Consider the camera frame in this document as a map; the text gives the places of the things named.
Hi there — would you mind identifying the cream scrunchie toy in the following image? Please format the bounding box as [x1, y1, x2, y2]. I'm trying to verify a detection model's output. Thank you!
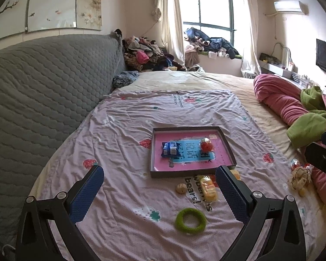
[288, 167, 311, 191]

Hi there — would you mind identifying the dark patterned pillow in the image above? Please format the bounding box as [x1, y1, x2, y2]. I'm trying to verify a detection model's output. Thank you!
[112, 71, 140, 88]

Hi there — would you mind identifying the window frame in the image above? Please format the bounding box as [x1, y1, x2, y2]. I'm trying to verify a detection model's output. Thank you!
[180, 0, 236, 43]

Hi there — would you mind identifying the blue cookie packet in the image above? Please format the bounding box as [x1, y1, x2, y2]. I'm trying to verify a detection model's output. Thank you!
[161, 141, 181, 158]

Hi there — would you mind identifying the white curtain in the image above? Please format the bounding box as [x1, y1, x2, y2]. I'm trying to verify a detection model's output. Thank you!
[152, 0, 185, 64]
[241, 0, 261, 78]

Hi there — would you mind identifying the pile of clothes by bed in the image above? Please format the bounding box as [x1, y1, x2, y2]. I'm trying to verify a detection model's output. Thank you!
[122, 36, 186, 72]

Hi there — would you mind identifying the green blanket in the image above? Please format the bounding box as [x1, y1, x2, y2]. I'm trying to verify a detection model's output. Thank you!
[287, 86, 326, 149]

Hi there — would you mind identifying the pink rolled blanket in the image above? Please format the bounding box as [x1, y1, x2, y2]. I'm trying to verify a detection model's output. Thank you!
[253, 74, 326, 204]

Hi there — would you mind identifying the white curtain left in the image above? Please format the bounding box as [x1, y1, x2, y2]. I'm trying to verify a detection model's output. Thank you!
[152, 0, 185, 64]

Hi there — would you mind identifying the small yellow ball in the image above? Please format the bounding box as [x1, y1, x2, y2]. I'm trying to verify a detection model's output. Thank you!
[299, 188, 306, 197]

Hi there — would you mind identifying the clothes pile on windowsill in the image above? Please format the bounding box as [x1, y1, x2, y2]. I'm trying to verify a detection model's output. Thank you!
[184, 27, 240, 60]

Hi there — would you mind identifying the dark cardboard tray box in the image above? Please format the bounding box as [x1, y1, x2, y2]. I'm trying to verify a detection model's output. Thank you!
[150, 126, 237, 178]

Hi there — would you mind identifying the white curtain right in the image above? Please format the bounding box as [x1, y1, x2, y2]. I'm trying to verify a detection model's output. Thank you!
[241, 0, 261, 78]

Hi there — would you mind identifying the green fuzzy ring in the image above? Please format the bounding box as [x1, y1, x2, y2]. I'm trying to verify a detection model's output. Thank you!
[175, 207, 208, 234]

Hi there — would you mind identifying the red egg toy packet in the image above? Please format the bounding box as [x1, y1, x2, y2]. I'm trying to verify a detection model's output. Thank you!
[200, 137, 214, 153]

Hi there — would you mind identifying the grey quilted headboard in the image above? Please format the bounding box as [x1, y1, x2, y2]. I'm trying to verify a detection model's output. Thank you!
[0, 33, 125, 245]

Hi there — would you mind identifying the small shiny snack packet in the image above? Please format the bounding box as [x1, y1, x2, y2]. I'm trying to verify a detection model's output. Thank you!
[290, 159, 301, 171]

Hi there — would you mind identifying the white air conditioner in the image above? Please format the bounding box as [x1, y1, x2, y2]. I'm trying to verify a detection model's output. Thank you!
[274, 0, 309, 15]

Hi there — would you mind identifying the yellow rice cracker packet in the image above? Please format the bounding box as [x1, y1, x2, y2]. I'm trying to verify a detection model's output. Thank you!
[197, 176, 218, 203]

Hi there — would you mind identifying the floral wall painting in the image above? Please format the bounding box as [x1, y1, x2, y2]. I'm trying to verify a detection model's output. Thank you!
[0, 0, 102, 39]

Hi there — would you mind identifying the brown walnut ball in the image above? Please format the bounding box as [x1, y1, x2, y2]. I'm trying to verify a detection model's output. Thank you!
[175, 183, 188, 194]

